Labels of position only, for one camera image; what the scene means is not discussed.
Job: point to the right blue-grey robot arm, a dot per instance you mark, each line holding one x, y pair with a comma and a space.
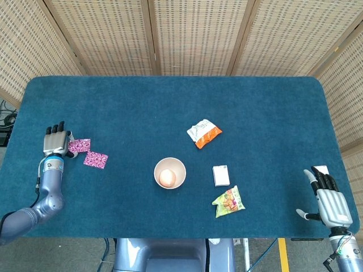
351, 255

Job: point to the orange and white snack bag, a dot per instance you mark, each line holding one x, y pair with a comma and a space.
207, 137

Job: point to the white paper sheet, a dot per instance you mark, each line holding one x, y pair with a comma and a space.
323, 169

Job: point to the pink patterned packet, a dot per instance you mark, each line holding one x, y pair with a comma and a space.
82, 145
96, 160

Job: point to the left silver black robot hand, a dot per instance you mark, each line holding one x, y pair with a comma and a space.
55, 141

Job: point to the black box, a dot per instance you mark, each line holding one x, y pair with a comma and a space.
3, 139

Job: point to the orange fruit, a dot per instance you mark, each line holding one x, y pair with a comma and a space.
167, 177

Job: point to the blue-grey robot torso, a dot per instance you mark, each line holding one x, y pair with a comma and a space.
170, 255

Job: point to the white tissue pack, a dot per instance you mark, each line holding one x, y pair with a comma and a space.
221, 175

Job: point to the green snack bag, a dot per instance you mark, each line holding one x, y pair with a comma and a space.
228, 202

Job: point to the beige round bowl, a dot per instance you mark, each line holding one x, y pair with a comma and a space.
170, 163

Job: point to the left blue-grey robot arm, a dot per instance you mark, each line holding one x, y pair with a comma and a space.
49, 184

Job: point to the blue carpet table cover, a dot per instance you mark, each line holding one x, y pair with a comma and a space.
170, 107

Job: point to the white metal post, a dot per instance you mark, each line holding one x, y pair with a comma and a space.
246, 252

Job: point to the woven bamboo folding screen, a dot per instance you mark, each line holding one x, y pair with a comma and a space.
195, 34

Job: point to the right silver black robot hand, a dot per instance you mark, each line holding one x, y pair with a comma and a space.
333, 204

